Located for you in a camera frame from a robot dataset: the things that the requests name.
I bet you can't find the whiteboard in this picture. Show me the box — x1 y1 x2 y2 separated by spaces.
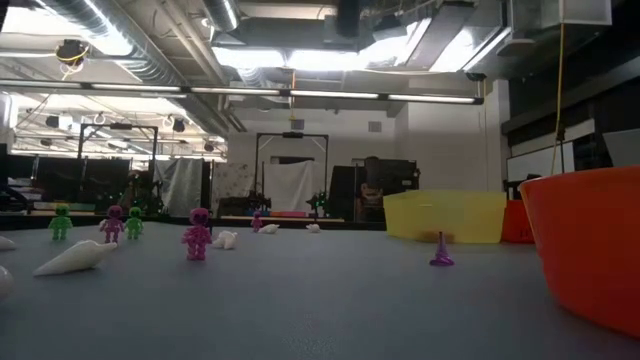
505 141 576 182

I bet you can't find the black ceiling cable reel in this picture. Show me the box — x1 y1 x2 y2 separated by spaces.
53 38 91 66

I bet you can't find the orange round bowl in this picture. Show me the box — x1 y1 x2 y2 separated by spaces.
518 165 640 341

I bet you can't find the black camera gantry frame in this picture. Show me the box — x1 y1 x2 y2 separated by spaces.
77 122 160 201
254 131 330 216

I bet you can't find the white hanging cloth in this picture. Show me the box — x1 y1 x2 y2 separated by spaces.
263 159 321 214

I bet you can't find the grey ceiling box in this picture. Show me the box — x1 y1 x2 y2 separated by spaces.
322 14 361 50

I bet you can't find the yellow hanging cable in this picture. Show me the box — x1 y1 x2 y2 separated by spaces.
549 22 567 176

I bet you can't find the grey wall panel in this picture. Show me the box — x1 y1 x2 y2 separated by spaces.
602 127 640 166

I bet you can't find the purple witch hat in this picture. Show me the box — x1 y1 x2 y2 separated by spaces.
428 230 456 268

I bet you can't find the translucent yellow plastic bin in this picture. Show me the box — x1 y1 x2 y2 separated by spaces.
383 189 508 245

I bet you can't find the long tube light bar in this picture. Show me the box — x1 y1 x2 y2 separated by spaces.
0 78 485 105

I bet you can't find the green skeleton figurine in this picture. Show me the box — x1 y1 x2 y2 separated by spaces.
47 203 74 242
124 206 145 241

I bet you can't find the black monitor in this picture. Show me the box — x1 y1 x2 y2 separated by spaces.
327 164 362 221

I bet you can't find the grey hanging cloth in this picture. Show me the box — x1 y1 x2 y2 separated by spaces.
153 157 205 216

